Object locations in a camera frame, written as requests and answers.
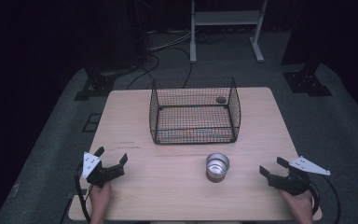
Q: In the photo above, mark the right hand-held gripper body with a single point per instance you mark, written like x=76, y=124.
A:
x=293, y=183

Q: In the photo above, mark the white metal stand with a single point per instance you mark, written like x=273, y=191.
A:
x=227, y=17

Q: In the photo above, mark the black rectangular floor frame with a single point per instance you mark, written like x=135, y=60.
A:
x=92, y=123

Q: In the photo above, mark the dark round disc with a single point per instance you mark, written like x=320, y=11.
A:
x=221, y=100

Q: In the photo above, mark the black stand base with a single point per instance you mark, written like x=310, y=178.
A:
x=306, y=82
x=98, y=85

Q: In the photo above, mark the person's left hand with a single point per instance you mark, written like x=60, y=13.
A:
x=99, y=200

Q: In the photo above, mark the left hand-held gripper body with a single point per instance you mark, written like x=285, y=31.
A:
x=105, y=174

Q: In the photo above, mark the silver metal can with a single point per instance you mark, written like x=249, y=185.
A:
x=217, y=168

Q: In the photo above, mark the person's right hand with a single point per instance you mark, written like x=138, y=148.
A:
x=301, y=207

